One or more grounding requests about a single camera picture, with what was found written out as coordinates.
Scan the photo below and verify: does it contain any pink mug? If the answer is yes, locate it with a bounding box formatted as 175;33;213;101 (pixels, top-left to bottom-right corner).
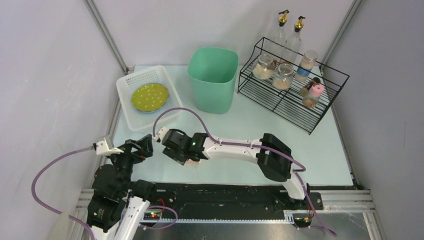
186;159;202;166

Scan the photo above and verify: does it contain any pink lid spice jar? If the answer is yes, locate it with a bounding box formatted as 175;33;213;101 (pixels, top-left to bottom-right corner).
302;83;325;109

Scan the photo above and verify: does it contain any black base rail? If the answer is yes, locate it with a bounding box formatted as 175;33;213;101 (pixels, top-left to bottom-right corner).
140;183;324;228

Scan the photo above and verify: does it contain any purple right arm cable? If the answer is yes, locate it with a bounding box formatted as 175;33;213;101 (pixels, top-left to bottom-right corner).
152;107;337;238

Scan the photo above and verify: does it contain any large glass jar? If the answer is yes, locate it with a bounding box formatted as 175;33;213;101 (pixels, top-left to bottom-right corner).
272;63;294;90

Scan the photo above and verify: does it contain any green polka dot plate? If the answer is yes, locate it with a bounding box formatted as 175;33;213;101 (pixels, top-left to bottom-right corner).
131;83;169;102

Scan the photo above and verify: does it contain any glass jar with light powder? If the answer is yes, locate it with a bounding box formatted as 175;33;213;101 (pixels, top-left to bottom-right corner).
252;54;275;80

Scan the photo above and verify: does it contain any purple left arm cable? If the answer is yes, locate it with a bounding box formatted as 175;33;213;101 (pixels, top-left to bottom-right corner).
31;146;99;240

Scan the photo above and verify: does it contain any spice shaker white lid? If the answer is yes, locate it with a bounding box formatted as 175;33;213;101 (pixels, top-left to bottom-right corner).
294;49;319;83

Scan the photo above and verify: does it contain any small black cap spice bottle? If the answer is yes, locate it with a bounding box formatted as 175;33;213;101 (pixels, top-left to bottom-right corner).
299;77;321;96

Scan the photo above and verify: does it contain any green plastic bin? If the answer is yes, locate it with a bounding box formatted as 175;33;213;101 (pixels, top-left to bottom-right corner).
187;46;239;114

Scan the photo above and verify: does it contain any white perforated plastic basket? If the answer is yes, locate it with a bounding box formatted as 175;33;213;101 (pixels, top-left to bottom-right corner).
116;65;183;132

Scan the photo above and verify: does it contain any black wire rack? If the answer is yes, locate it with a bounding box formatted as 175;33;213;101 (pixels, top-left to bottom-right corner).
236;37;350;134

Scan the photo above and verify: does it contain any glass oil bottle gold cap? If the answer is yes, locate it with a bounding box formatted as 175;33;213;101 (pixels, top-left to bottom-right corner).
281;15;305;64

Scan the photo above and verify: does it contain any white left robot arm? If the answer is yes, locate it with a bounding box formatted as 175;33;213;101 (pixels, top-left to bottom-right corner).
86;134;157;240

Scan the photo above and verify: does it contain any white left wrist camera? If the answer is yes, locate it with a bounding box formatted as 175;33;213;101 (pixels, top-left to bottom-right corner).
92;135;124;156

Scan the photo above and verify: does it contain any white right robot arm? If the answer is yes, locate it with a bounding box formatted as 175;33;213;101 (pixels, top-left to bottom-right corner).
154;127;308;200

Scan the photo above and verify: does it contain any blue plate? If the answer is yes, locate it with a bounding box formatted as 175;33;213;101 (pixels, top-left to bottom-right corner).
131;100;168;114

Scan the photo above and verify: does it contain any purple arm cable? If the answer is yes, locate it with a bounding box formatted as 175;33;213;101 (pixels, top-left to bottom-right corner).
152;107;337;238
31;146;99;240

